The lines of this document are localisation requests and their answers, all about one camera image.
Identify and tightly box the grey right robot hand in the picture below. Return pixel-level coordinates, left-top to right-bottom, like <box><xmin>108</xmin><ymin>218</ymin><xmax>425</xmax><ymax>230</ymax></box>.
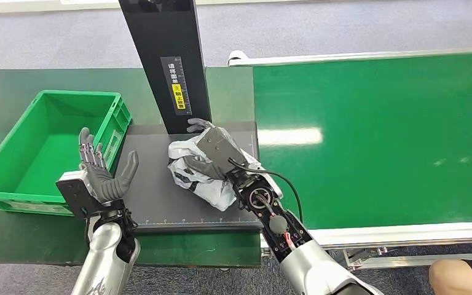
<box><xmin>184</xmin><ymin>117</ymin><xmax>249</xmax><ymax>181</ymax></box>

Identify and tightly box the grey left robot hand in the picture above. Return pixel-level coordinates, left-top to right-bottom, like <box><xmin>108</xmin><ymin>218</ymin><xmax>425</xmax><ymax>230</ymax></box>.
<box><xmin>77</xmin><ymin>127</ymin><xmax>140</xmax><ymax>205</ymax></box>

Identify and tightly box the grey mailer package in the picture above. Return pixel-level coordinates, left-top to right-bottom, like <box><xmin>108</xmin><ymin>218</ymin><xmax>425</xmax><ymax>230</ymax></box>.
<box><xmin>167</xmin><ymin>134</ymin><xmax>262</xmax><ymax>213</ymax></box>

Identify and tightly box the black inbound scanner machine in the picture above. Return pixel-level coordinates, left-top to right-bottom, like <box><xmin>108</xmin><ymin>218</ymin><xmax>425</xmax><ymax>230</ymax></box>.
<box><xmin>114</xmin><ymin>0</ymin><xmax>267</xmax><ymax>235</ymax></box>

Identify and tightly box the green conveyor belt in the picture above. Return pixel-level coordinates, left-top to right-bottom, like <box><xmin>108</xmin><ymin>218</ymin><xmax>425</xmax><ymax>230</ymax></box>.
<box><xmin>252</xmin><ymin>52</ymin><xmax>472</xmax><ymax>231</ymax></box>

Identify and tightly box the black and yellow label sticker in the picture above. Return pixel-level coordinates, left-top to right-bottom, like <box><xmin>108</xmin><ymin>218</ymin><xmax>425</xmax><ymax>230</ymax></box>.
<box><xmin>160</xmin><ymin>56</ymin><xmax>193</xmax><ymax>116</ymax></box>

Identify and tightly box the green plastic crate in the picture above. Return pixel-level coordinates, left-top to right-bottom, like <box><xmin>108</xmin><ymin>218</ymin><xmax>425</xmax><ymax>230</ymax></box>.
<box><xmin>0</xmin><ymin>90</ymin><xmax>133</xmax><ymax>218</ymax></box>

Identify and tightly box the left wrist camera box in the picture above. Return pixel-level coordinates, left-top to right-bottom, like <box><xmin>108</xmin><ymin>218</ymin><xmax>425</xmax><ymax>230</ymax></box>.
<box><xmin>55</xmin><ymin>170</ymin><xmax>98</xmax><ymax>221</ymax></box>

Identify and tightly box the aluminium conveyor frame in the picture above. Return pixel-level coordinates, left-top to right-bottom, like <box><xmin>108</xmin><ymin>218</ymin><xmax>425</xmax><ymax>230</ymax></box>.
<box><xmin>226</xmin><ymin>45</ymin><xmax>472</xmax><ymax>272</ymax></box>

